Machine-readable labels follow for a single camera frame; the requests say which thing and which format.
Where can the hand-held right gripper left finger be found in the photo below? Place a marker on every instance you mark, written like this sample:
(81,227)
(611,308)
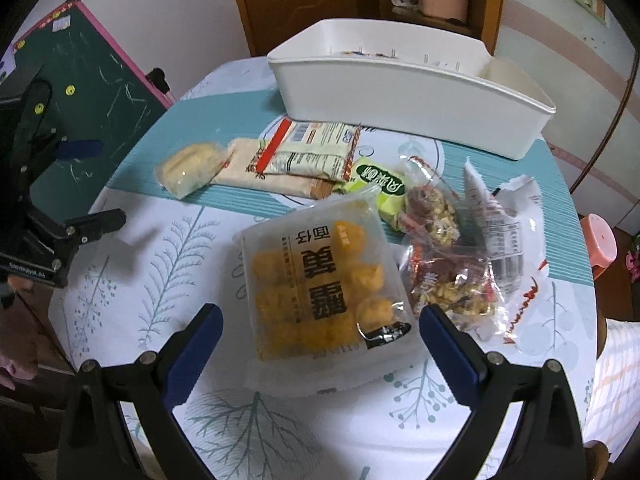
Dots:
(195,350)

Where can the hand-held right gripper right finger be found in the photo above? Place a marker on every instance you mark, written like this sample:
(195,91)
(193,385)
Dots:
(450,355)

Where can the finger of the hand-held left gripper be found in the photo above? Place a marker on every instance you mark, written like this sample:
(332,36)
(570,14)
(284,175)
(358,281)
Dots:
(77,149)
(97,224)

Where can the pale yellow snack packet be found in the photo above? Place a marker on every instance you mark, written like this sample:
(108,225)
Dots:
(187,170)

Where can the white foil packet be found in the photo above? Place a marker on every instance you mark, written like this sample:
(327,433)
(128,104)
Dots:
(510,240)

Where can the orange puffs packet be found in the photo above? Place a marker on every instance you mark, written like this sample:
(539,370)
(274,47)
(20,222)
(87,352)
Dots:
(310,285)

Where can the beige cracker packet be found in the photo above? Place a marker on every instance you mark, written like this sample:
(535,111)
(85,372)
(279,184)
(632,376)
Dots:
(235,172)

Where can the green candy packet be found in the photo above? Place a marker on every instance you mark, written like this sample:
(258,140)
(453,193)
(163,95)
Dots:
(377,185)

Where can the white red-edged packet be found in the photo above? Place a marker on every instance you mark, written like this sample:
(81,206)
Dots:
(305,155)

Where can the white plastic bin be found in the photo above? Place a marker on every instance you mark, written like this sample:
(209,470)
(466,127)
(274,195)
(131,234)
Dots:
(400,95)

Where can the black easel knob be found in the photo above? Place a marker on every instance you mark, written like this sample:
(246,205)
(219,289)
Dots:
(159,82)

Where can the teal table runner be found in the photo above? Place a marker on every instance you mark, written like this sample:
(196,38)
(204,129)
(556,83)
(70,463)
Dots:
(225,115)

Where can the plaid bed sheet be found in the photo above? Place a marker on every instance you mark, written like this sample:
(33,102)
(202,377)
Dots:
(615,385)

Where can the pink cloth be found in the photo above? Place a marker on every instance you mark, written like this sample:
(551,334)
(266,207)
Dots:
(15,372)

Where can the pink plastic stool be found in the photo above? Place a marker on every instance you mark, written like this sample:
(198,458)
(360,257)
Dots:
(597,245)

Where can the brown wooden door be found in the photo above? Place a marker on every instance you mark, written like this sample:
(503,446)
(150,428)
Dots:
(300,0)

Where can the floral sliding wardrobe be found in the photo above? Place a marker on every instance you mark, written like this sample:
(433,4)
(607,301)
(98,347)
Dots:
(560,60)

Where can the green chalkboard pink frame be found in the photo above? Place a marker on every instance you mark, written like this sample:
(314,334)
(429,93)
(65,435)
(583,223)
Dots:
(100,75)

